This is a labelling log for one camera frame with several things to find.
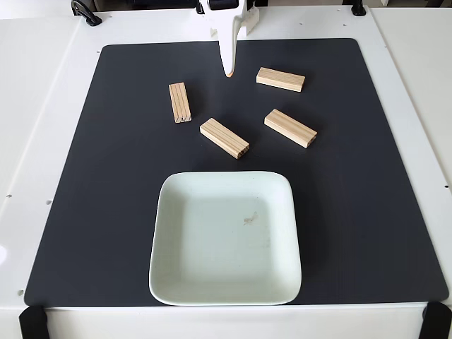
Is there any plain wooden block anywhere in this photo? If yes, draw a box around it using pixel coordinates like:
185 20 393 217
256 66 307 93
263 108 318 150

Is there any grooved wooden block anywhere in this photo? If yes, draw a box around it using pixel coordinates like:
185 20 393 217
168 82 193 124
199 117 251 160

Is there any pale green square plate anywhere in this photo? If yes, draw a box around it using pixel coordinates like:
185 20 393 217
148 171 303 307

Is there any black rubber mat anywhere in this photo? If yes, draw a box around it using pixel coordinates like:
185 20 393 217
23 37 449 307

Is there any black corner bracket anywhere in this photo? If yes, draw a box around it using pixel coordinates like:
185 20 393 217
418 302 452 339
18 305 49 339

